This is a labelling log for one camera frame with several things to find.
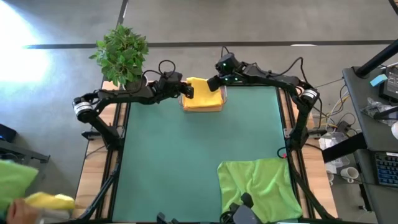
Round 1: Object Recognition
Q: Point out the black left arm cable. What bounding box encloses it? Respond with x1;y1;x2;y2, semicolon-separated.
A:
142;59;177;79

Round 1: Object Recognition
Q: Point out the black box with blue light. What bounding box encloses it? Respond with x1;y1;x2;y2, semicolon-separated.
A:
0;123;18;144

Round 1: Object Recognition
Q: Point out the small black object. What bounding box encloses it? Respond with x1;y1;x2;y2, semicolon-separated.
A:
156;212;180;224

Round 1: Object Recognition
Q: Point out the green leafy plant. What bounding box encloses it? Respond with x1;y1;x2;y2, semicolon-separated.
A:
89;24;150;88

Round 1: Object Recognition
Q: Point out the black flat bar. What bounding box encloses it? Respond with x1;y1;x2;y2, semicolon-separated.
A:
322;132;368;163

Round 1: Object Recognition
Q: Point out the clear plastic wrapper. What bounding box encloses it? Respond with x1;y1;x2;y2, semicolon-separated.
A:
360;96;393;118

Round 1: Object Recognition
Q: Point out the dark grey stand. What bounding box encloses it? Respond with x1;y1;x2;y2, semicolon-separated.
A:
0;139;51;165

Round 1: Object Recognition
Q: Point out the black backlit keyboard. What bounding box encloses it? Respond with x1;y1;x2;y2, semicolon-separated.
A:
374;151;398;188

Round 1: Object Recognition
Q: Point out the yellow microfiber towel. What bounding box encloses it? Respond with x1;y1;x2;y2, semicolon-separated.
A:
24;192;76;211
182;77;224;110

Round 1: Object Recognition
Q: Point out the person's hand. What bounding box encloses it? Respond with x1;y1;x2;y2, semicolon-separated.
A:
5;198;40;224

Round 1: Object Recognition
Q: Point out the black electronic box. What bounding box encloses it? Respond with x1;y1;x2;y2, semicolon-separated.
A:
381;65;398;101

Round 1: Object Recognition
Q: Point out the black aluminium table frame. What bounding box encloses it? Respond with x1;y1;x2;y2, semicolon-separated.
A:
74;80;340;224

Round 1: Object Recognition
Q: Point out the dark grey side desk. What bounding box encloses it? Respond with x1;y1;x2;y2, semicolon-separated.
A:
341;65;398;224

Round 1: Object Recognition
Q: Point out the green microfiber towel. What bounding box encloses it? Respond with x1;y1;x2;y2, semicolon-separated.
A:
216;157;303;224
0;159;40;215

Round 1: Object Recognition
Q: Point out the black power adapter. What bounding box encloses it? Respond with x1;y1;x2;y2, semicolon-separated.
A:
336;120;352;134

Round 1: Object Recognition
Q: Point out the white mug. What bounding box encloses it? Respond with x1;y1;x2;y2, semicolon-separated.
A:
340;166;360;184

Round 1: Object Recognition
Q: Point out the dark grey object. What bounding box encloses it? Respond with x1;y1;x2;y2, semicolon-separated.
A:
220;192;262;224

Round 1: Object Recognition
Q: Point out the clear plastic bin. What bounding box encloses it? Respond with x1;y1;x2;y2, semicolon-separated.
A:
177;81;228;113

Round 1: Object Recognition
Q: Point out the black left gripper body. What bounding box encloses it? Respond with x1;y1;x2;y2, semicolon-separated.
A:
155;70;187;97

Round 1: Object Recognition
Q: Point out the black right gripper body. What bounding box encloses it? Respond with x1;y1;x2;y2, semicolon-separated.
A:
214;52;246;86

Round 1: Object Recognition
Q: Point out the white plant pot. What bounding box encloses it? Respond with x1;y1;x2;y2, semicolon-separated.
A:
123;73;150;93

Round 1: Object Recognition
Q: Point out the black pole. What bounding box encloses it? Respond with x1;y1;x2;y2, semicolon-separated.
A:
354;39;398;78

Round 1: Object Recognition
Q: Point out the light blue block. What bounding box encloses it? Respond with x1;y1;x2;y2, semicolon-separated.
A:
369;73;389;88

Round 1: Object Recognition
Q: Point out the clear plastic bag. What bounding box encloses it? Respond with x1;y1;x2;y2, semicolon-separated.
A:
318;132;351;174

